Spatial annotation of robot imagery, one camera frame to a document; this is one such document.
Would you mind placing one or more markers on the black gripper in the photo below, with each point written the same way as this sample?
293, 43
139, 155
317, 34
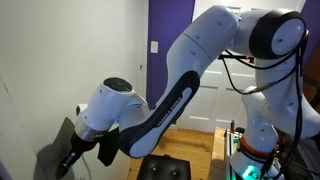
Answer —
83, 143

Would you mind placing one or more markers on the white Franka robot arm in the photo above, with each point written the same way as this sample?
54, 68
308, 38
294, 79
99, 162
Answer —
200, 43

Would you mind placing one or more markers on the white panelled room door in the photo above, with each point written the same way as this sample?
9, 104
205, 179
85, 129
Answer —
216, 100

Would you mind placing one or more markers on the black tufted leather ottoman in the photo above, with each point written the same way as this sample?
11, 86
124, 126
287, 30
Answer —
163, 168

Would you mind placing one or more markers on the light wooden table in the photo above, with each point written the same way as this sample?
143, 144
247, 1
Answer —
217, 153

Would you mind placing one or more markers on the black rod with orange tips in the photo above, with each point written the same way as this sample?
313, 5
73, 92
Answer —
233, 57

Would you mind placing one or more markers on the grey workbench surface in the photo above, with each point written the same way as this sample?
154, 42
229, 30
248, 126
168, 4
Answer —
310, 156

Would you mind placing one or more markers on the brown wooden cabinet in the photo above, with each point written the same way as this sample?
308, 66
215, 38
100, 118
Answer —
313, 60

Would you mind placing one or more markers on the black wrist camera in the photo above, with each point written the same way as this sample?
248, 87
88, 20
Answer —
108, 146

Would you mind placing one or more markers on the small dark wall fixture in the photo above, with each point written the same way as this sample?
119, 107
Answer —
140, 67

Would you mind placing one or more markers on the white light switch plate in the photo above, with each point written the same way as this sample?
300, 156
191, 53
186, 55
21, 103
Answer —
154, 46

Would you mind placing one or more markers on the aluminium frame rail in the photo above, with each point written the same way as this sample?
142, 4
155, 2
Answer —
228, 150

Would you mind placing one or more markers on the small black post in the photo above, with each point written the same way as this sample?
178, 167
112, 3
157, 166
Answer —
232, 125

